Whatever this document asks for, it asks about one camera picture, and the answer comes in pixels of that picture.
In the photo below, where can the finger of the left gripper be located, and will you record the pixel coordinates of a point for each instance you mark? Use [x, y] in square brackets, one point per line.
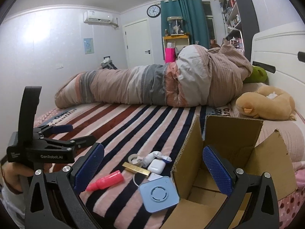
[83, 142]
[48, 130]

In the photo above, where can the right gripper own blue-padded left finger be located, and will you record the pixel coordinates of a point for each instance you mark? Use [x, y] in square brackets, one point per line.
[53, 200]

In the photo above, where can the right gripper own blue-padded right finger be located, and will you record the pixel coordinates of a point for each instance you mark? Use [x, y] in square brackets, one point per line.
[262, 208]

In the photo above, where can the pink red bottle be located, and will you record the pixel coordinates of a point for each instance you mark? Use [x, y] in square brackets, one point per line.
[105, 182]

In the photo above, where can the gold bar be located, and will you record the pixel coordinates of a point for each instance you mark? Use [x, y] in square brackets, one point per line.
[135, 169]

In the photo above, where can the white earbuds case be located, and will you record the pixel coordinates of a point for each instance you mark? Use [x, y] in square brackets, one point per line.
[157, 166]

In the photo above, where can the light blue square device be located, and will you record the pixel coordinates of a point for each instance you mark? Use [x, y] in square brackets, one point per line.
[159, 194]

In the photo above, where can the white adapter with cable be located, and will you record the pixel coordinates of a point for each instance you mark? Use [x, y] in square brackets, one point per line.
[152, 176]

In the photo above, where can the person's left hand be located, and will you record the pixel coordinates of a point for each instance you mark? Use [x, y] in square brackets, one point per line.
[11, 173]

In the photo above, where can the tape roll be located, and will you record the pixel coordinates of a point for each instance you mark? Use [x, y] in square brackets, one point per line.
[135, 159]

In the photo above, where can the striped fleece blanket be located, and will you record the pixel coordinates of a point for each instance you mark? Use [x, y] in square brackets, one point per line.
[124, 130]

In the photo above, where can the brown cardboard box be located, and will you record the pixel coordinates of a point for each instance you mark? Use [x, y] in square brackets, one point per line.
[199, 195]

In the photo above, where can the pink beige pillow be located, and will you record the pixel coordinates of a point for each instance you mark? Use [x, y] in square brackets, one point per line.
[281, 133]

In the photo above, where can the white door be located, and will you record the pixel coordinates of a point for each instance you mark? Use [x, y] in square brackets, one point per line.
[138, 43]

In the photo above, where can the tan plush toy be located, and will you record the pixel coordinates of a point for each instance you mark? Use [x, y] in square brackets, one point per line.
[267, 102]

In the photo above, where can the white air conditioner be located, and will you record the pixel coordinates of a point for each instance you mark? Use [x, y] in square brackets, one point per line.
[98, 17]

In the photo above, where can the pink bag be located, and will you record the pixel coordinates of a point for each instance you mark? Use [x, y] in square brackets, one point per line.
[170, 55]

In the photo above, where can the rolled striped duvet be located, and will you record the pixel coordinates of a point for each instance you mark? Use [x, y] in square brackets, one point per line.
[198, 77]

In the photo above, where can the green plush pillow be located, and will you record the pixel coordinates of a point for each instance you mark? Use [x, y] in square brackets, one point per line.
[259, 75]

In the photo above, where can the yellow wooden table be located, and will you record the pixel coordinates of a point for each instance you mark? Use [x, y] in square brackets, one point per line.
[176, 41]

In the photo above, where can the glass display case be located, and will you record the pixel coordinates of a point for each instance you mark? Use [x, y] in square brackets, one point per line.
[175, 25]

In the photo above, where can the white headboard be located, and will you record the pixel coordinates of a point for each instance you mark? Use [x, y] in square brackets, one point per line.
[279, 47]

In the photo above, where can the teal curtain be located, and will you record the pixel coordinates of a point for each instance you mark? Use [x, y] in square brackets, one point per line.
[194, 19]

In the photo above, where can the dark shelf unit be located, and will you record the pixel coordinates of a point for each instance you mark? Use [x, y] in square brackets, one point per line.
[241, 23]

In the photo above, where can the wall poster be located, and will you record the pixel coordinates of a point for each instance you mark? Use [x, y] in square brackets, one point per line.
[88, 45]

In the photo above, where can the wall clock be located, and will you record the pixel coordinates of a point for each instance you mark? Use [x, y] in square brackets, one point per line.
[153, 11]

